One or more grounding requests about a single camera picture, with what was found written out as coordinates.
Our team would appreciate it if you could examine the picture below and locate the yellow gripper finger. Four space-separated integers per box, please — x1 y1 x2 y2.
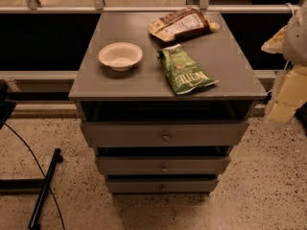
264 66 307 127
261 27 285 54

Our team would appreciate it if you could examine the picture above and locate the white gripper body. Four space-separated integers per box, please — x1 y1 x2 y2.
283 0 307 65

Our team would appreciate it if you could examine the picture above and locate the grey top drawer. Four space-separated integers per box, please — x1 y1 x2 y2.
81 121 248 148

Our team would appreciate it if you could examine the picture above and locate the grey drawer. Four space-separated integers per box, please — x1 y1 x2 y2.
96 156 231 175
81 121 248 148
106 178 217 194

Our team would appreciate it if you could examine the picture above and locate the grey drawer cabinet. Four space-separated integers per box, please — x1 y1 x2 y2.
69 11 266 182

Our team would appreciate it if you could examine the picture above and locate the grey middle drawer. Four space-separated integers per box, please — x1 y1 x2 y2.
96 156 231 175

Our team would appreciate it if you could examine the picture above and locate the grey bottom drawer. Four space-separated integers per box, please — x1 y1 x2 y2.
106 178 217 194

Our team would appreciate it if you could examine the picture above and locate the brown snack bag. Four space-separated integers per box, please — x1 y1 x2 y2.
148 7 220 42

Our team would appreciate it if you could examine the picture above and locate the green chip bag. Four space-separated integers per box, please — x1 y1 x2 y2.
157 44 216 95

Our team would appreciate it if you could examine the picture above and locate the white paper bowl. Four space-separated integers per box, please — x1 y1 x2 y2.
98 42 143 71

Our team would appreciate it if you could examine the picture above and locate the black stand leg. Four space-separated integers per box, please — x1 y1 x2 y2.
0 149 63 230

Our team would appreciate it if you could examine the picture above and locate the metal railing frame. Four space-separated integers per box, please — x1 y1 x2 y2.
0 0 307 93

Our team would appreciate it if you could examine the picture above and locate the black floor cable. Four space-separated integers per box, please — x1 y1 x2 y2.
2 122 66 230

